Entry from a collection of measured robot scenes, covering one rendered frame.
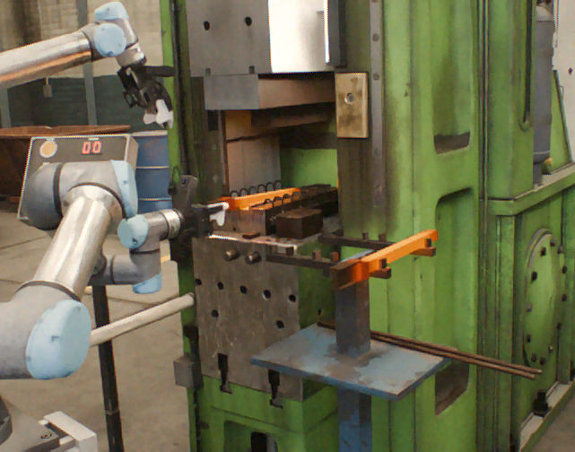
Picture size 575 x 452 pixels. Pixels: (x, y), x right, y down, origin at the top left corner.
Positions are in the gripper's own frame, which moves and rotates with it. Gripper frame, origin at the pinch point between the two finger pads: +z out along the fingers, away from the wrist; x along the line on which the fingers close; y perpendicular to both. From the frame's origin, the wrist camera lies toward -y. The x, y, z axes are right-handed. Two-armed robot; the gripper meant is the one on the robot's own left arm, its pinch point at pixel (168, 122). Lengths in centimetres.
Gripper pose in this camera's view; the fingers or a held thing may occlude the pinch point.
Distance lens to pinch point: 206.1
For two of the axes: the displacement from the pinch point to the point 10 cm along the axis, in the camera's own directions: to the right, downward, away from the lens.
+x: 8.1, 0.8, -5.8
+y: -5.0, 6.1, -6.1
